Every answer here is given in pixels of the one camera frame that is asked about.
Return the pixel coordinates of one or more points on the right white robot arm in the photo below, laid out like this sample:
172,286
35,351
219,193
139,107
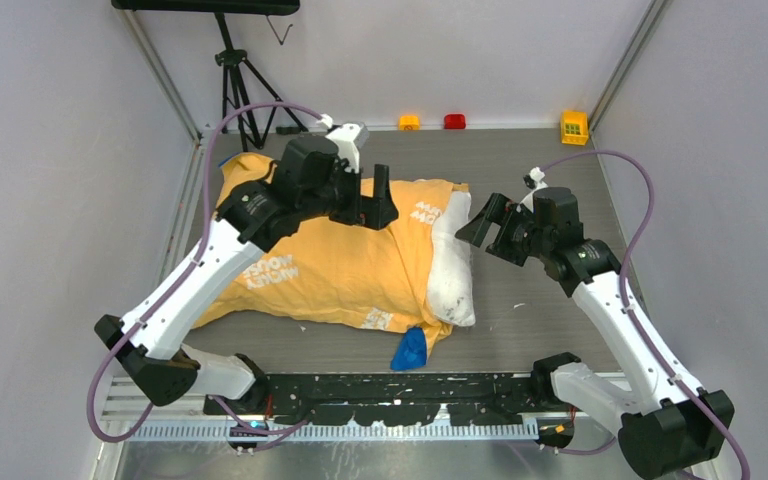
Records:
665,421

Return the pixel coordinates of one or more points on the black panel on tripod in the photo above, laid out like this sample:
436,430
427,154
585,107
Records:
247,7

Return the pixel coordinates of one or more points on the white slotted cable duct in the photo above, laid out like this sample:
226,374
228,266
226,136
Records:
225,430

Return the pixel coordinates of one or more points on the blue cloth piece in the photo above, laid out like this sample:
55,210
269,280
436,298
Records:
412,351

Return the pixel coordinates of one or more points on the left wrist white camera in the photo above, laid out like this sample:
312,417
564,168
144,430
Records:
349,139

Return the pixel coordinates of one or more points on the white pillow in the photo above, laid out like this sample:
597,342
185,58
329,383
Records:
450,281

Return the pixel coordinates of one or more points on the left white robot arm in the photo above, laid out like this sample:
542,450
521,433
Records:
148,341

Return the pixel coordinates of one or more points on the black tripod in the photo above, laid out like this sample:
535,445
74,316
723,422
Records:
235,93

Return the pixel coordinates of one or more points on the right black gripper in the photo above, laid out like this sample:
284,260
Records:
495,210

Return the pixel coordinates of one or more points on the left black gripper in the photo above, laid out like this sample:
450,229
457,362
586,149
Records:
370,212

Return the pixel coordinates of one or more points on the orange pillowcase with white print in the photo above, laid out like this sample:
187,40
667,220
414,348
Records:
350,275

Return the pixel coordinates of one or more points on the red toy block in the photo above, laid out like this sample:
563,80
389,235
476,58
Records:
454,121

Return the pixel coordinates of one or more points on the small yellow toy block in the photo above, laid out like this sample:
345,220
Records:
409,123

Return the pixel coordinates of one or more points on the yellow green toy block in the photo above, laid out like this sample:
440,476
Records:
574,129

